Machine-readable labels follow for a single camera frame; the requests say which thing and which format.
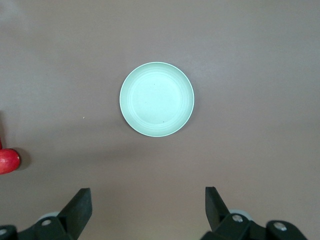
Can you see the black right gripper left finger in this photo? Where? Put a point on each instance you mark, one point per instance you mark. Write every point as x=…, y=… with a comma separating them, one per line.
x=77, y=212

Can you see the red pomegranate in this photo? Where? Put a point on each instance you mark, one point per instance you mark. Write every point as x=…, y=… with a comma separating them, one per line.
x=8, y=161

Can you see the pale green round plate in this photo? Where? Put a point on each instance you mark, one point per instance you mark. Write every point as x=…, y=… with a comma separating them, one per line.
x=157, y=99

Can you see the brown table cover cloth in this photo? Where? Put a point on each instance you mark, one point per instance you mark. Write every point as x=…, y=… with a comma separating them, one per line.
x=250, y=62

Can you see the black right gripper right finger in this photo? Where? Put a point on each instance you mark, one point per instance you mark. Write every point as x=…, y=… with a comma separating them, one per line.
x=217, y=215

